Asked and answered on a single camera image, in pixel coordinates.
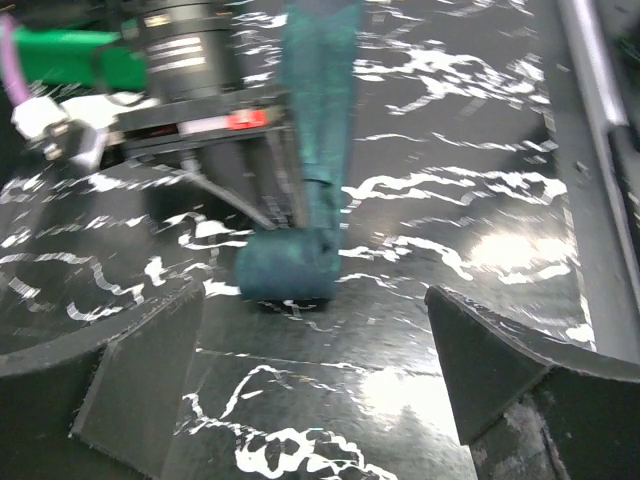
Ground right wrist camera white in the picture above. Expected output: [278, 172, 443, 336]
[11, 92, 158, 173]

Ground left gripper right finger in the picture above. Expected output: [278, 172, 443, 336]
[425, 286, 639, 479]

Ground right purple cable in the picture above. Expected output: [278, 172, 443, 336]
[0, 12, 31, 106]

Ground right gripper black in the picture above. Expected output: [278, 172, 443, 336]
[119, 1, 308, 230]

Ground green plastic bin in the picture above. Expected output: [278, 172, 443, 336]
[13, 28, 146, 91]

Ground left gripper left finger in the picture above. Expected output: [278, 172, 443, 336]
[1, 282, 204, 478]

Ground dark green tie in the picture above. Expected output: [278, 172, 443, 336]
[235, 1, 364, 301]

